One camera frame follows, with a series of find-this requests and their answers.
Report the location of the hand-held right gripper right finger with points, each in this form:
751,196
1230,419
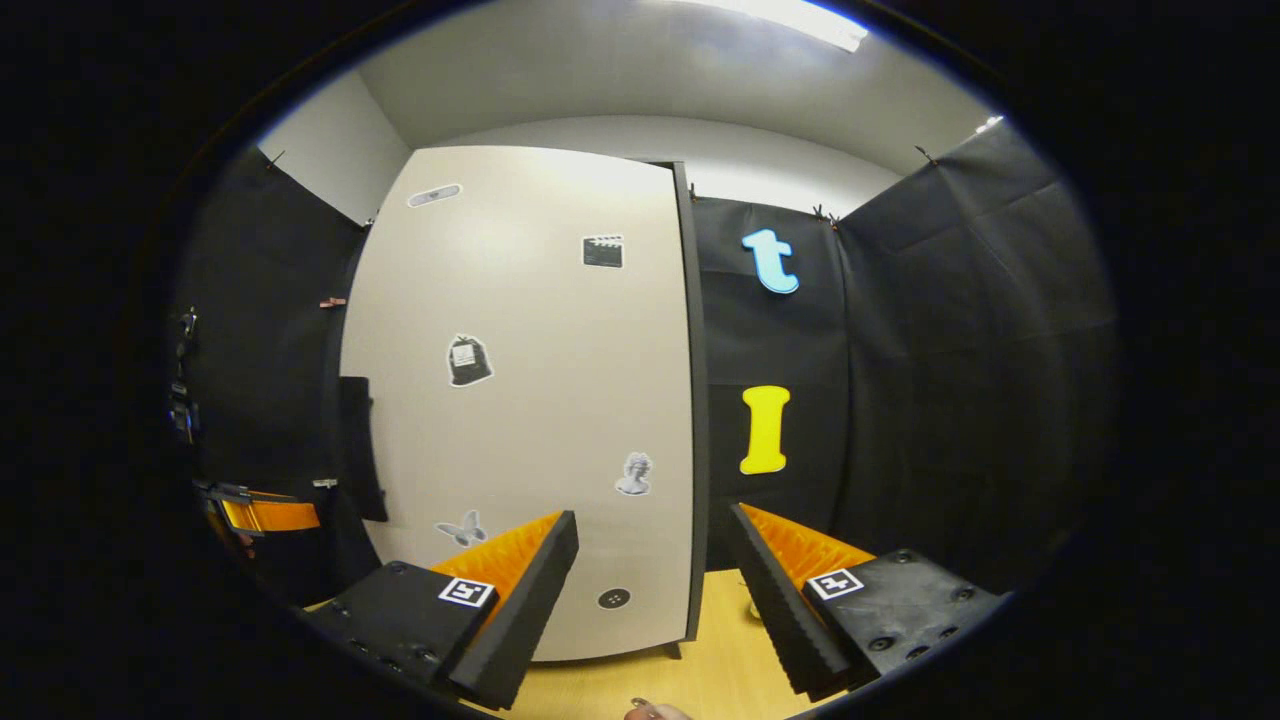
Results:
780,610

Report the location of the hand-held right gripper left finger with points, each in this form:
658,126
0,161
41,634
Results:
520,620

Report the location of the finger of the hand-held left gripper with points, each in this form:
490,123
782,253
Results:
225,491
275,515

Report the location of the dark grey cabinet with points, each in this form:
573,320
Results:
700,400

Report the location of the black backdrop cloth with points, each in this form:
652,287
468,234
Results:
950,400

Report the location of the ceiling light panel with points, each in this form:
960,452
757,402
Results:
989,124

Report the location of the dark camera rig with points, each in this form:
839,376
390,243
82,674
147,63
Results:
183,410

